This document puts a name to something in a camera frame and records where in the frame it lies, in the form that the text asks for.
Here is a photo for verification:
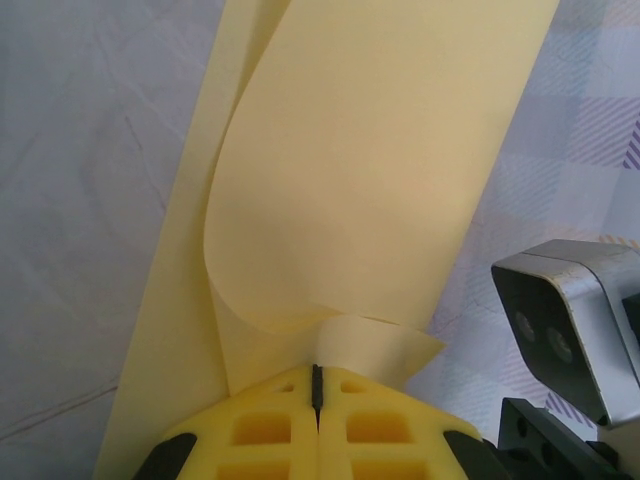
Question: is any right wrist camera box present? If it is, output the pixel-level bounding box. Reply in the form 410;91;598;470
490;238;640;427

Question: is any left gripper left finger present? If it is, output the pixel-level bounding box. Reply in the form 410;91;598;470
142;364;320;480

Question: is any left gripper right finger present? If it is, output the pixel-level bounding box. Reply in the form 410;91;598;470
316;365;502;480

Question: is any yellow paper sheet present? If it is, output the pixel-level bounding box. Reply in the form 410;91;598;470
92;0;561;480

